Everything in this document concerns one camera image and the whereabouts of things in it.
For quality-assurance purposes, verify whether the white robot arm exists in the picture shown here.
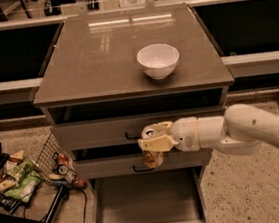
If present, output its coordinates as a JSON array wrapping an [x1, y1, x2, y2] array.
[[138, 104, 279, 167]]

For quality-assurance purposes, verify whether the grey drawer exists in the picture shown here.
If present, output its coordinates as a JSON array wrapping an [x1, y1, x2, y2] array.
[[94, 167, 209, 223], [73, 149, 212, 180], [51, 106, 224, 152]]

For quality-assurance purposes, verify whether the white ceramic bowl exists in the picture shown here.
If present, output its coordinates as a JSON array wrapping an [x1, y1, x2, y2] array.
[[136, 43, 180, 80]]

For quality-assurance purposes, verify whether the orange soda can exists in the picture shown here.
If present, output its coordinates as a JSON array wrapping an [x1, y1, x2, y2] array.
[[138, 124, 166, 170]]

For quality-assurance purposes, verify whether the grey bottom drawer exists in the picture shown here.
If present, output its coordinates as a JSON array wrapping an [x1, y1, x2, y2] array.
[[94, 167, 209, 223]]

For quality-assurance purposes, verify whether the brown bottle in basket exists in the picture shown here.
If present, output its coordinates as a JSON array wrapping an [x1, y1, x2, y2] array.
[[64, 171, 87, 190]]

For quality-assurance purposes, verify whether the black drawer handle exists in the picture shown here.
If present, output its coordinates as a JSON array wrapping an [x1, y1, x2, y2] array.
[[125, 132, 141, 140], [133, 165, 155, 173]]

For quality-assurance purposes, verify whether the wire mesh basket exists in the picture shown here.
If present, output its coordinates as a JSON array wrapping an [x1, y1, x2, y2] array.
[[35, 134, 81, 189]]

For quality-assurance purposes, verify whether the green snack bag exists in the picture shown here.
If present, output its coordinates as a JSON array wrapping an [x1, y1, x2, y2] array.
[[4, 157, 41, 203]]

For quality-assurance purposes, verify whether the red soda can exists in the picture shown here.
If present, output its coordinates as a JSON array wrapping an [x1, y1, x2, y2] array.
[[56, 153, 69, 166]]

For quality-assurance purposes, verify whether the black power cable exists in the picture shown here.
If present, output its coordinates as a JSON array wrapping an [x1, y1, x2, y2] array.
[[73, 187, 92, 223]]

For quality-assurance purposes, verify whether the grey middle drawer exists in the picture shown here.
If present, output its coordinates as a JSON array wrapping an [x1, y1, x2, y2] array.
[[73, 149, 212, 180]]

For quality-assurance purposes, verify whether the black middle drawer handle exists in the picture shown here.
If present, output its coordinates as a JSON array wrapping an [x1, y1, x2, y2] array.
[[133, 165, 155, 173]]

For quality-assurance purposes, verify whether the grey drawer cabinet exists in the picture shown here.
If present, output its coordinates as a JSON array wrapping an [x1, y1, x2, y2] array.
[[34, 4, 234, 223]]

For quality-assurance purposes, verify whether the grey top drawer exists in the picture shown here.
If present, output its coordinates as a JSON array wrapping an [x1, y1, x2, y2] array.
[[51, 106, 224, 152]]

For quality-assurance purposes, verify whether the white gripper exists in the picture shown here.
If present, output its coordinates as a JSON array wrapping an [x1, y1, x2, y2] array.
[[138, 117, 200, 152]]

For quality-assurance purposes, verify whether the blue snack bag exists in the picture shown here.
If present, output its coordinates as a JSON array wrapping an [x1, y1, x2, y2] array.
[[0, 195, 20, 213]]

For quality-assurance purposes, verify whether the black top drawer handle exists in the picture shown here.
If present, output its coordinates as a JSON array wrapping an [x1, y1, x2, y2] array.
[[125, 132, 141, 140]]

